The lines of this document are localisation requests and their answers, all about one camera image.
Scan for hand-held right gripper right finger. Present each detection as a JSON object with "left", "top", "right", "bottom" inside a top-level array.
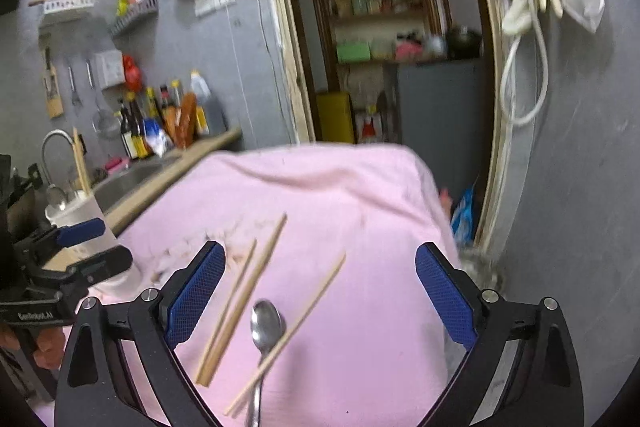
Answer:
[{"left": 415, "top": 242, "right": 584, "bottom": 427}]

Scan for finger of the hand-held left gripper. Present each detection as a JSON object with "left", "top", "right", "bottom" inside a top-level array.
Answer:
[
  {"left": 14, "top": 217, "right": 107, "bottom": 259},
  {"left": 29, "top": 244, "right": 134, "bottom": 301}
]

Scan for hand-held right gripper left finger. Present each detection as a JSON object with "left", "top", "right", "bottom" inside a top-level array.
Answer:
[{"left": 54, "top": 241, "right": 227, "bottom": 427}]

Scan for white plastic utensil holder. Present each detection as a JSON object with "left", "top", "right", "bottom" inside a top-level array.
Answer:
[{"left": 45, "top": 192, "right": 137, "bottom": 298}]

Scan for thick brown wooden chopstick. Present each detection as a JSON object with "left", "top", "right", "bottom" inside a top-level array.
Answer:
[{"left": 199, "top": 213, "right": 288, "bottom": 388}]

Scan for large metal spoon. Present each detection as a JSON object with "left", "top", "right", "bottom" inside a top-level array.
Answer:
[{"left": 244, "top": 299, "right": 287, "bottom": 427}]

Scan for person's left hand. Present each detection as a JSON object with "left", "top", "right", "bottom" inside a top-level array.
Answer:
[{"left": 0, "top": 324, "right": 67, "bottom": 371}]

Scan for steel sink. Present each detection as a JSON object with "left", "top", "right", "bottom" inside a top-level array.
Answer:
[{"left": 92, "top": 154, "right": 182, "bottom": 214}]

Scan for pink cloth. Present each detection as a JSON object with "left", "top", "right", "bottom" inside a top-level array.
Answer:
[{"left": 30, "top": 142, "right": 464, "bottom": 427}]

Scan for metal kitchen faucet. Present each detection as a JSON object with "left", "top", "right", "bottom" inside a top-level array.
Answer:
[{"left": 40, "top": 129, "right": 76, "bottom": 188}]

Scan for hanging metal strainer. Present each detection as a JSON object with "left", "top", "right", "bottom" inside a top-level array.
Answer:
[{"left": 84, "top": 59, "right": 119, "bottom": 138}]

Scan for blue and white packet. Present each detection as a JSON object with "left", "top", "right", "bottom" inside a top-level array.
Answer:
[{"left": 143, "top": 119, "right": 174, "bottom": 156}]

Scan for wooden kitchen counter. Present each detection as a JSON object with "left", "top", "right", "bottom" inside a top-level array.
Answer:
[{"left": 42, "top": 127, "right": 244, "bottom": 269}]

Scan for hanging metal utensil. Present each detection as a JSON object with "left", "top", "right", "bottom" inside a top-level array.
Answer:
[{"left": 66, "top": 64, "right": 82, "bottom": 108}]

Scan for wooden knife holder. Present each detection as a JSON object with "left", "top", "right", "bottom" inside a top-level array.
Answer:
[{"left": 40, "top": 47, "right": 65, "bottom": 118}]

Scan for orange snack packet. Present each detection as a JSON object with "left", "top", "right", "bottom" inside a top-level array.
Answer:
[{"left": 164, "top": 93, "right": 199, "bottom": 148}]

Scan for red plastic bag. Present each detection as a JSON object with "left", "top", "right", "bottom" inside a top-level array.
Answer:
[{"left": 122, "top": 55, "right": 142, "bottom": 92}]

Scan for large oil jug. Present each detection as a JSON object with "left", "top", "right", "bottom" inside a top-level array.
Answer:
[{"left": 189, "top": 69, "right": 227, "bottom": 136}]

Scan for grey cabinet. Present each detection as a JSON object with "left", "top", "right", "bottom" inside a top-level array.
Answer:
[{"left": 382, "top": 58, "right": 494, "bottom": 188}]

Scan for red and white bag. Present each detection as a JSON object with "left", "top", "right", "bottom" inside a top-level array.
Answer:
[{"left": 357, "top": 104, "right": 384, "bottom": 143}]

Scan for yellow container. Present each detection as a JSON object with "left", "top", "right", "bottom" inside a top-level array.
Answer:
[{"left": 315, "top": 90, "right": 356, "bottom": 144}]

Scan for black pot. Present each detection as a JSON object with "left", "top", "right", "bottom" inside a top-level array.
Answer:
[{"left": 446, "top": 25, "right": 484, "bottom": 60}]

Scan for green box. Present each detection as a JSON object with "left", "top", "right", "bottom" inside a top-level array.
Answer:
[{"left": 335, "top": 39, "right": 372, "bottom": 63}]

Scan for wooden shelf unit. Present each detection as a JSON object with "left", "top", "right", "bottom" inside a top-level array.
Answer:
[{"left": 300, "top": 0, "right": 447, "bottom": 144}]

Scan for white wall box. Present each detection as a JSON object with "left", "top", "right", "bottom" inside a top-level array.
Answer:
[{"left": 93, "top": 49, "right": 125, "bottom": 88}]

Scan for grey wall shelf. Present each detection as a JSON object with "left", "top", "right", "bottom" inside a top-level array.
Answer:
[{"left": 109, "top": 0, "right": 160, "bottom": 39}]

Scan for white wall basket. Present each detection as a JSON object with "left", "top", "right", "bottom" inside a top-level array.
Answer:
[{"left": 28, "top": 0, "right": 104, "bottom": 16}]

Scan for white hose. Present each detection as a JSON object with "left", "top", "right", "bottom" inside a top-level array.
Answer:
[{"left": 499, "top": 0, "right": 550, "bottom": 126}]

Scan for wooden door frame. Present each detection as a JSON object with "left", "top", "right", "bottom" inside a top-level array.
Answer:
[{"left": 254, "top": 0, "right": 522, "bottom": 254}]

